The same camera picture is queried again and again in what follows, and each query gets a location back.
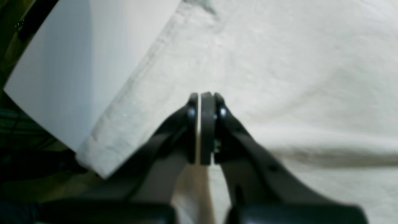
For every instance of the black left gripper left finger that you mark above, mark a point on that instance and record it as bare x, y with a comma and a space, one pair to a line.
140, 191

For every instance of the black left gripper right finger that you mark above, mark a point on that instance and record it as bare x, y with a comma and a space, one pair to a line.
261, 189

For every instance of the beige t-shirt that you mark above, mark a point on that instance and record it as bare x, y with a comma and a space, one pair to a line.
313, 81

